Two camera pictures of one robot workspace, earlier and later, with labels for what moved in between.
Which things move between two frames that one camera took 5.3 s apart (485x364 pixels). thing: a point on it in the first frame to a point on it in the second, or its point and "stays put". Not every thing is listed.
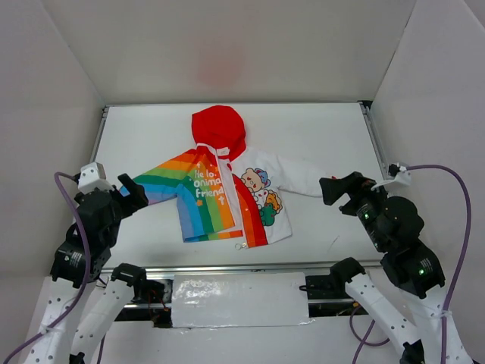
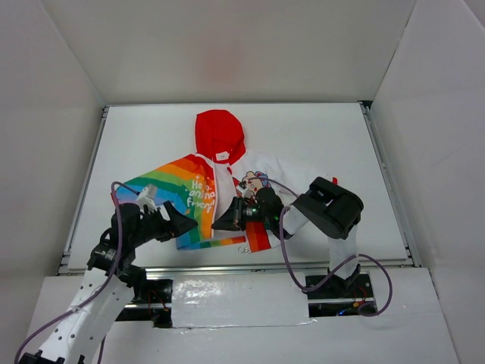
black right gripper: [351, 193] to [238, 212]
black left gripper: [118, 196] to [163, 221]
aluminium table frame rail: [242, 268] stays put
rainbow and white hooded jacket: [222, 192] stays put
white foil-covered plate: [244, 299] stays put
